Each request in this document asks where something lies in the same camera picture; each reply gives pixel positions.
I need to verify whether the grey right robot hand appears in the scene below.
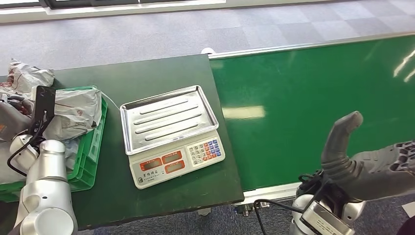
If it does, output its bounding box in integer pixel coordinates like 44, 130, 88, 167
321, 111, 415, 202

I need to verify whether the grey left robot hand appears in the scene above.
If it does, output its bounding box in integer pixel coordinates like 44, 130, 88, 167
0, 94, 35, 142

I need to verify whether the large grey poly package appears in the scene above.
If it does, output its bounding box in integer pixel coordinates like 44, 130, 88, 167
0, 136, 80, 185

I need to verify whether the crumpled grey poly package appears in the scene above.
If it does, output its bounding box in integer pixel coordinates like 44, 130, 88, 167
0, 58, 55, 100

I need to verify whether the green plastic basket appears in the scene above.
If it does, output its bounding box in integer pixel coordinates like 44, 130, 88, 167
0, 85, 109, 204

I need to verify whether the white electronic weighing scale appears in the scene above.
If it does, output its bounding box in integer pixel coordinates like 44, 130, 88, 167
119, 85, 226, 190

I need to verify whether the white paper sheet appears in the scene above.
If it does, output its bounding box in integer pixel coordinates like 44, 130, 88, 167
402, 201, 415, 218

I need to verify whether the green conveyor belt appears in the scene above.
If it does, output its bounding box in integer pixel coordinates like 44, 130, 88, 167
209, 35, 415, 192

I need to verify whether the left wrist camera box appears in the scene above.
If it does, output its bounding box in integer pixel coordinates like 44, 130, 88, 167
28, 85, 57, 137

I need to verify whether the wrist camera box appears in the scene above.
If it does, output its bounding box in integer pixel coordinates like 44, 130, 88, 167
300, 200, 356, 235
28, 85, 57, 137

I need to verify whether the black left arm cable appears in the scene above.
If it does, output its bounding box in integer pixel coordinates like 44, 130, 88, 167
6, 110, 46, 178

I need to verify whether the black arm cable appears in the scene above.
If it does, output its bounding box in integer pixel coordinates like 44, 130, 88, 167
6, 110, 46, 178
253, 174, 326, 235

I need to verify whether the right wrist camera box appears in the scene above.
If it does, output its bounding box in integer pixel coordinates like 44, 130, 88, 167
300, 200, 356, 235

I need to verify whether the thin white scale cord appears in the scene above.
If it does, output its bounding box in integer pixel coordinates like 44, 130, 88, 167
100, 91, 121, 112

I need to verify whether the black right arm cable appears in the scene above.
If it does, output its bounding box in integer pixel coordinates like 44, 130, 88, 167
253, 174, 326, 235

